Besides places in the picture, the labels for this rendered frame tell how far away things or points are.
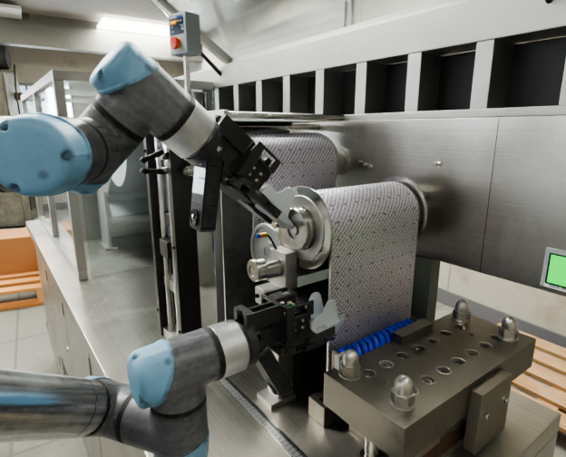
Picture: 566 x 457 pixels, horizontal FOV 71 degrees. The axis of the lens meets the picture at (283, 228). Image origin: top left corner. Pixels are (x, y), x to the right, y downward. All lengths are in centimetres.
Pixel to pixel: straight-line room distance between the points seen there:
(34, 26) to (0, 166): 693
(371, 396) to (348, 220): 28
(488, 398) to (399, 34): 74
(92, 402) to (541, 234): 75
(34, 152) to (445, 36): 76
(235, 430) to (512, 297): 276
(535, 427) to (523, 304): 243
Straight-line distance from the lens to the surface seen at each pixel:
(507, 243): 86
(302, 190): 69
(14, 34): 731
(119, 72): 53
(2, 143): 43
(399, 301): 86
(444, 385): 71
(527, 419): 93
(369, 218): 73
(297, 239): 68
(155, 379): 54
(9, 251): 431
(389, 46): 101
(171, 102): 55
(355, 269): 73
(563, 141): 81
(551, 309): 323
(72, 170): 42
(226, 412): 84
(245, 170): 60
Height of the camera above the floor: 142
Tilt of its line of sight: 14 degrees down
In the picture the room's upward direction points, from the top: straight up
